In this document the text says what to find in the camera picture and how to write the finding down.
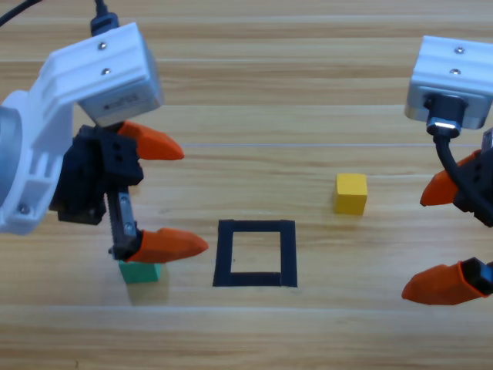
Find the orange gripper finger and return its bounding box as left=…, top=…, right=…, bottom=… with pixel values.
left=112, top=227, right=210, bottom=266

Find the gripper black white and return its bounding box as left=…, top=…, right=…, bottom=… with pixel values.
left=401, top=129, right=493, bottom=306
left=0, top=63, right=185, bottom=263

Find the green wooden block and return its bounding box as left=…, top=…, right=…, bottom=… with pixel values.
left=117, top=260, right=161, bottom=285

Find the yellow wooden block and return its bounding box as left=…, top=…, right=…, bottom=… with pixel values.
left=333, top=173, right=368, bottom=215

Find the black tape square outline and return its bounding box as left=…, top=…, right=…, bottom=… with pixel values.
left=212, top=219, right=298, bottom=288

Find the loose black cable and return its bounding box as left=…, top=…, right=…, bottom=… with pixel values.
left=0, top=0, right=43, bottom=26

